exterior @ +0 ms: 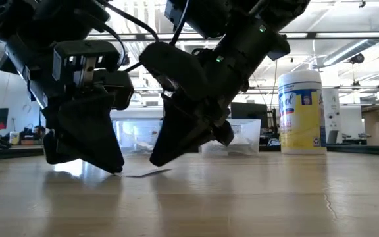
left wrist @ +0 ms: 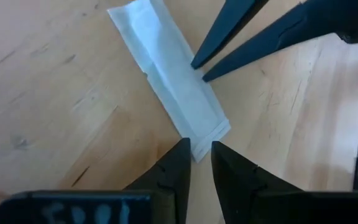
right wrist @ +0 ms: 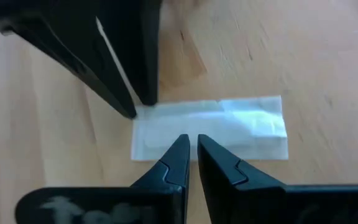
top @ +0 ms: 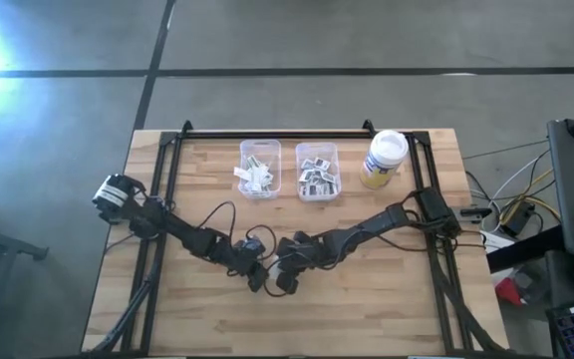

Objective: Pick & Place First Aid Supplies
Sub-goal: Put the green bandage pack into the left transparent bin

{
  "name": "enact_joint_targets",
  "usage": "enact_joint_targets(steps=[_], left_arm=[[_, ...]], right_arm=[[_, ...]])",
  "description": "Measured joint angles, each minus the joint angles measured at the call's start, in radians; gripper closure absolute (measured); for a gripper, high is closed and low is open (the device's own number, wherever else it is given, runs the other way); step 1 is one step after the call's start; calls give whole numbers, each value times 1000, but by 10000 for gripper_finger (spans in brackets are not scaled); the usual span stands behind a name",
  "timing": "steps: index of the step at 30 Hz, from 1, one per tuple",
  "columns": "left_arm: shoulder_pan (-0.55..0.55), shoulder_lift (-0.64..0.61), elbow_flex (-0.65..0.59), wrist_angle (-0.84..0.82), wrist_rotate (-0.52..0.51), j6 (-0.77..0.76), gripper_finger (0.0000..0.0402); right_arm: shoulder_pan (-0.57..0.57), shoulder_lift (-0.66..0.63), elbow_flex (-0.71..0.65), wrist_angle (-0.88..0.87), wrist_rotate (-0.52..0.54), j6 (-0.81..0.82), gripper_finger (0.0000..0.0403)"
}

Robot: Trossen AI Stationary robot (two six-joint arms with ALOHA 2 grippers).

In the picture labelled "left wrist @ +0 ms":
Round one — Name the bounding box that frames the white bandage wrapper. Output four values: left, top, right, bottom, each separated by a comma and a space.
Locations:
106, 0, 231, 164

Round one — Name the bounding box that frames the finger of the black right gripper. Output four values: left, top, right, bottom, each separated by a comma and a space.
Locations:
190, 0, 270, 70
202, 0, 338, 83

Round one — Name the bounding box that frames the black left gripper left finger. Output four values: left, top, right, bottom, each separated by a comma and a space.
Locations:
124, 138, 191, 224

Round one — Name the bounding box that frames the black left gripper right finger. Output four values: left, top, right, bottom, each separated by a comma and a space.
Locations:
211, 141, 304, 224

